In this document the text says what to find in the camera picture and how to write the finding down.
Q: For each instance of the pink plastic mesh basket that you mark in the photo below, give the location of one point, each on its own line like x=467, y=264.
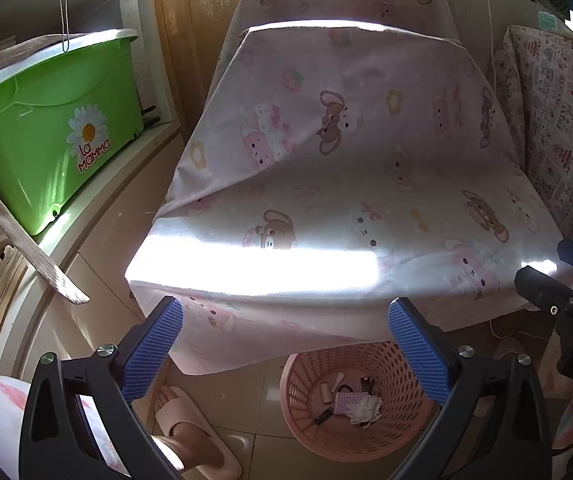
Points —
x=306, y=435

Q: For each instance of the pink checkered notebook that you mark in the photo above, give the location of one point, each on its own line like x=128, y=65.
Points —
x=345, y=403

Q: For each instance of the green plastic storage box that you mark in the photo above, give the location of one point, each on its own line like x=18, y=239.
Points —
x=31, y=150

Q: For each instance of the person's left foot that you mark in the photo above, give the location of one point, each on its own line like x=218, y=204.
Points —
x=191, y=452

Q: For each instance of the black foil wrapper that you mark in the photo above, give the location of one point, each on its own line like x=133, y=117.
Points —
x=322, y=417

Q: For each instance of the printed patchwork cushion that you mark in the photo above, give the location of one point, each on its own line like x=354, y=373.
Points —
x=556, y=110

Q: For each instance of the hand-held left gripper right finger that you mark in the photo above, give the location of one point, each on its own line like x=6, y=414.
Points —
x=416, y=350

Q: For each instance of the wooden door panel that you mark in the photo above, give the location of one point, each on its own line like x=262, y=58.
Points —
x=191, y=35

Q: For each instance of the black metal bracket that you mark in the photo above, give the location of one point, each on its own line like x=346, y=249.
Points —
x=149, y=117

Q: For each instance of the pink slipper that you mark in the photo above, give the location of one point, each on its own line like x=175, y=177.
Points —
x=191, y=410

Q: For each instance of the wooden slat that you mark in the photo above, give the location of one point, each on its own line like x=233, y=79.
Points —
x=21, y=245

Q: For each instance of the beige cabinet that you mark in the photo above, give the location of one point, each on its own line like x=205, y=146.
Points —
x=101, y=220

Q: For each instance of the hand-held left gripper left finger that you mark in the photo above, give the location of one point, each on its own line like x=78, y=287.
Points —
x=154, y=345

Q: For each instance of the beige thread spool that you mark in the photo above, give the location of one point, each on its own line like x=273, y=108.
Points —
x=325, y=391

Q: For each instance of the white tissue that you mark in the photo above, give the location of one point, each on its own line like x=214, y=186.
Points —
x=366, y=409

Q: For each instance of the pink bear print blanket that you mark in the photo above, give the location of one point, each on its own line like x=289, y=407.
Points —
x=366, y=170

